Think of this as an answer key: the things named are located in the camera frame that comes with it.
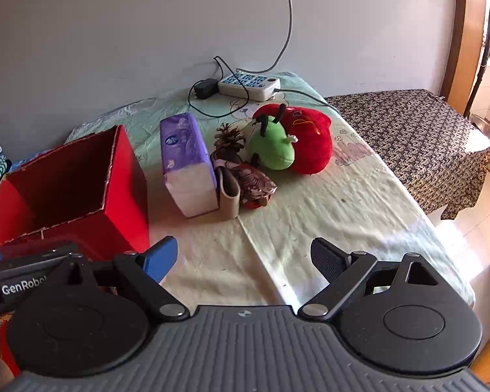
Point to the red cardboard box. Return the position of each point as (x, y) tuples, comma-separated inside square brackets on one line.
[(122, 212)]

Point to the red plush toy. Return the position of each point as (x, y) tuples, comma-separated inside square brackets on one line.
[(310, 143)]

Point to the brown pine cone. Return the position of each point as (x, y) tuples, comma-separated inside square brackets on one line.
[(228, 141)]

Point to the brown patterned pouch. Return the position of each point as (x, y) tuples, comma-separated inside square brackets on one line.
[(253, 183)]

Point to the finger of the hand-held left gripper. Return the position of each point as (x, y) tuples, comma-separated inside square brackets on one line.
[(32, 259)]

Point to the metal bowl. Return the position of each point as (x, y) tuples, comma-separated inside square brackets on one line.
[(488, 128)]

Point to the cloth-covered desktop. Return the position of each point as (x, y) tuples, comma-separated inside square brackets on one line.
[(330, 212)]

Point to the black pole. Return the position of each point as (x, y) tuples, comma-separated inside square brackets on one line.
[(488, 28)]

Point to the green plush toy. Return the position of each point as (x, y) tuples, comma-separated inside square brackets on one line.
[(271, 147)]

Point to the beige holder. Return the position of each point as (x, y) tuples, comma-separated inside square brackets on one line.
[(228, 200)]

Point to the black power adapter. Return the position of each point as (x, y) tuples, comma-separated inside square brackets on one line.
[(204, 88)]

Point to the purple tissue pack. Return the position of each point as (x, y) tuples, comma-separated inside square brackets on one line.
[(183, 151)]

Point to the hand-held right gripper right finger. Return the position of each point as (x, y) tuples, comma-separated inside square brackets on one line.
[(328, 259)]

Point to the wooden door frame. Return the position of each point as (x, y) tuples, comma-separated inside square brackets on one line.
[(469, 28)]

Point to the white power strip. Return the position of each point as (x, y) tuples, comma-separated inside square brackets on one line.
[(249, 88)]

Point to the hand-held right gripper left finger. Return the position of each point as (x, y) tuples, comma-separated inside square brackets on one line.
[(161, 259)]

